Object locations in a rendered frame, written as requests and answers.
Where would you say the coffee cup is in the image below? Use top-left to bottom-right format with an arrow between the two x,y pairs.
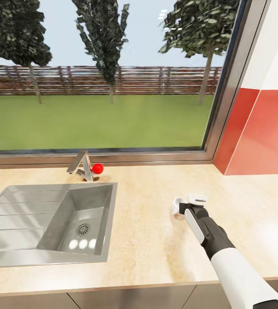
171,197 -> 186,215

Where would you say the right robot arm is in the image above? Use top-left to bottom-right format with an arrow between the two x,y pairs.
179,194 -> 278,309

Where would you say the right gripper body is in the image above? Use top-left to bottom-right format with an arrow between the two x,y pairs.
179,203 -> 191,215

